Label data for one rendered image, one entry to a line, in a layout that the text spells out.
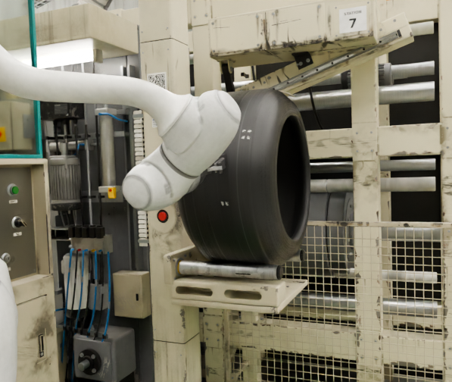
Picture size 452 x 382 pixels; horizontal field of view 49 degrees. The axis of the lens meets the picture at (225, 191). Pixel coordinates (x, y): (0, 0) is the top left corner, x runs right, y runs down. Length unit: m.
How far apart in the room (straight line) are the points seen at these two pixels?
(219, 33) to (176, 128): 1.04
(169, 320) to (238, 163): 0.67
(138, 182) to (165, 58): 0.81
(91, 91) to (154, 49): 0.80
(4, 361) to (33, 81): 0.50
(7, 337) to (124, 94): 0.48
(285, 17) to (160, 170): 1.01
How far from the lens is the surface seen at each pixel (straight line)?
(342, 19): 1.81
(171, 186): 0.99
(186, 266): 1.60
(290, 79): 1.95
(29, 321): 1.64
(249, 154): 1.36
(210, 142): 0.94
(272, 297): 1.49
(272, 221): 1.40
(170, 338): 1.80
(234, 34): 1.92
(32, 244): 1.68
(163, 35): 1.74
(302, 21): 1.84
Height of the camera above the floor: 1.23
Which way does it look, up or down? 3 degrees down
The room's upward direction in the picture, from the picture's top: 2 degrees counter-clockwise
